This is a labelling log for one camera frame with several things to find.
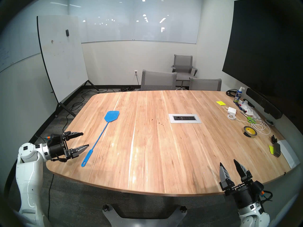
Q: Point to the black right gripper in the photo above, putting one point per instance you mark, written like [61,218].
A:
[241,195]

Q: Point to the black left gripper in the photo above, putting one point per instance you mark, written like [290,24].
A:
[59,148]

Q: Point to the blue plastic fly swatter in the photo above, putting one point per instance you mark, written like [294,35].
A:
[112,115]

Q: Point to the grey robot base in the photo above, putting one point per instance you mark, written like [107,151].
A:
[144,223]

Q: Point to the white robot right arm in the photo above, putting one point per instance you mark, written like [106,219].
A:
[253,217]

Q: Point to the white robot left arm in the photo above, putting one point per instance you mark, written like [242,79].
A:
[28,181]

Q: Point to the brown packing tape roll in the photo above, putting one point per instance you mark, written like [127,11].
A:
[252,135]

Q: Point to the small yellow sticky note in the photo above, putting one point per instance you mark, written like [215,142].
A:
[271,149]

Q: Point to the dark grey flat device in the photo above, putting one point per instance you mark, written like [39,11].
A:
[277,149]

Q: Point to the black round knob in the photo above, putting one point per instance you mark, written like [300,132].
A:
[183,208]
[105,207]

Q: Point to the white power adapter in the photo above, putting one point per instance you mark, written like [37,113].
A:
[232,110]

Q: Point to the white plastic bag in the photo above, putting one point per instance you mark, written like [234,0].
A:
[251,111]

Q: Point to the whiteboard marker pack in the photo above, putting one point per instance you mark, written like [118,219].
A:
[242,107]

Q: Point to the yellow sticky note pad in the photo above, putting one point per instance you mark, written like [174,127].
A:
[220,103]

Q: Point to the silver table power outlet box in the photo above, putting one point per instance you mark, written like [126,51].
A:
[184,118]

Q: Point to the black video sound bar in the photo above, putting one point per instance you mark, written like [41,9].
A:
[262,102]

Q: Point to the whiteboard cleaner spray bottle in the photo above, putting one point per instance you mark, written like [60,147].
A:
[238,96]

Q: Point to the white mobile whiteboard on stand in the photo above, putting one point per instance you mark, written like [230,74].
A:
[61,61]

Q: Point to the grey mesh office chair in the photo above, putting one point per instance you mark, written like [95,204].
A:
[158,80]
[205,84]

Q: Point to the grey office chair with armrests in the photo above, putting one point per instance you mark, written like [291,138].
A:
[182,63]

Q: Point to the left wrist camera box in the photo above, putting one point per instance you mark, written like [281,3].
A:
[54,137]

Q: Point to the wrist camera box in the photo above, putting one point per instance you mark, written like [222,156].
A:
[259,187]
[54,137]

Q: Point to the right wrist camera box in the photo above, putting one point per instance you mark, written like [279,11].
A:
[259,187]

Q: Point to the glass wall whiteboard with writing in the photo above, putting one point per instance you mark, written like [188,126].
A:
[16,49]

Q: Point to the wide glass wall whiteboard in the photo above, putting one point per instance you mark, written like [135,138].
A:
[137,28]

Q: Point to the large black wall screen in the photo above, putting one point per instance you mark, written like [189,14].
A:
[260,46]

